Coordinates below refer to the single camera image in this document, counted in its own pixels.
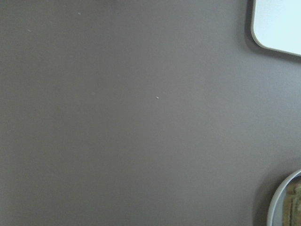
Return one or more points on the white round plate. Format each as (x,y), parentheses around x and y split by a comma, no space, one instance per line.
(275,210)

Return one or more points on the bread slice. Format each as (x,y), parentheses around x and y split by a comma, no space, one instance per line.
(292,203)

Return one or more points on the cream rabbit tray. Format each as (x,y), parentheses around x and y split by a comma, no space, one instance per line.
(276,25)

